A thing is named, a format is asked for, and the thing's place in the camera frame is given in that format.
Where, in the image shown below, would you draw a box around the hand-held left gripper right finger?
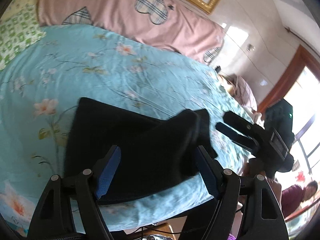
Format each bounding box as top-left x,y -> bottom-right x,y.
181,145 -> 289,240

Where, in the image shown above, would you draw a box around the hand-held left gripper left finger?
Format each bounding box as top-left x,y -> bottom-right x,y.
27,144 -> 122,240

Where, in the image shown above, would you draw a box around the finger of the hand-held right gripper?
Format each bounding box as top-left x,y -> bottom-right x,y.
223,110 -> 260,136
215,122 -> 258,153

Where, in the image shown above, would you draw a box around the black pants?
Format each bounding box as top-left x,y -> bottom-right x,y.
62,97 -> 218,202

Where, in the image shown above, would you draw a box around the pink beige cloth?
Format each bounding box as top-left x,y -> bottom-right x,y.
219,74 -> 258,113

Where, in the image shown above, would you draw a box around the window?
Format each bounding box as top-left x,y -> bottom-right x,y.
282,66 -> 320,180

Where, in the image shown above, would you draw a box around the wooden stool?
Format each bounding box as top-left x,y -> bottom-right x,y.
139,222 -> 175,240

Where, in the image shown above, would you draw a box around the silver foil bag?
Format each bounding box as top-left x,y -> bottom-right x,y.
142,234 -> 175,240

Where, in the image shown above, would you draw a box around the blue floral bed sheet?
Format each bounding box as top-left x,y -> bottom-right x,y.
0,24 -> 258,238

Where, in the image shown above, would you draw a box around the pink pillow with hearts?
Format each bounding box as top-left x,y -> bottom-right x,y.
36,0 -> 225,64

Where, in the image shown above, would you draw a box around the green patterned pillow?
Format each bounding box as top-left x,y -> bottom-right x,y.
0,7 -> 47,70

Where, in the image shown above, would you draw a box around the yellow patterned pillow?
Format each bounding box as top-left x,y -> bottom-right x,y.
2,0 -> 39,18

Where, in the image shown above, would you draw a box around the wooden door frame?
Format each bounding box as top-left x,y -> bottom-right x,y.
257,45 -> 320,113

